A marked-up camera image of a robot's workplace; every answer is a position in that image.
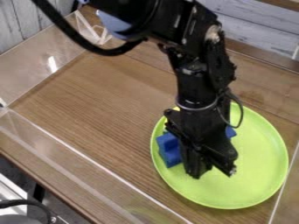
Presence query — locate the clear acrylic enclosure wall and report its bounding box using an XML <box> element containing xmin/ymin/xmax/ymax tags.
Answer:
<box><xmin>0</xmin><ymin>27</ymin><xmax>299</xmax><ymax>224</ymax></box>

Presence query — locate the blue T-shaped block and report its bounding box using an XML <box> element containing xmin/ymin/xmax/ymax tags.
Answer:
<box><xmin>152</xmin><ymin>126</ymin><xmax>238</xmax><ymax>168</ymax></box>

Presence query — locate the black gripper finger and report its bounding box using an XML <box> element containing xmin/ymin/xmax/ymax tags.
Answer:
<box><xmin>179</xmin><ymin>136</ymin><xmax>212</xmax><ymax>179</ymax></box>
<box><xmin>208</xmin><ymin>152</ymin><xmax>238</xmax><ymax>177</ymax></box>

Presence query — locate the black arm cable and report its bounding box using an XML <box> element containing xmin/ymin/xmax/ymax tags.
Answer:
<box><xmin>32</xmin><ymin>0</ymin><xmax>151</xmax><ymax>57</ymax></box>

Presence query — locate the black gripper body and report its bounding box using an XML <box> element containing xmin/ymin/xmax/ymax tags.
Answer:
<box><xmin>163</xmin><ymin>108</ymin><xmax>239</xmax><ymax>178</ymax></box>

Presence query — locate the green round plate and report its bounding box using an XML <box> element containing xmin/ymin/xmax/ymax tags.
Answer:
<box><xmin>150</xmin><ymin>108</ymin><xmax>288</xmax><ymax>209</ymax></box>

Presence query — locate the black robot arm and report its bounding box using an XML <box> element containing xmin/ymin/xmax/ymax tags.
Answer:
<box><xmin>79</xmin><ymin>0</ymin><xmax>239</xmax><ymax>178</ymax></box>

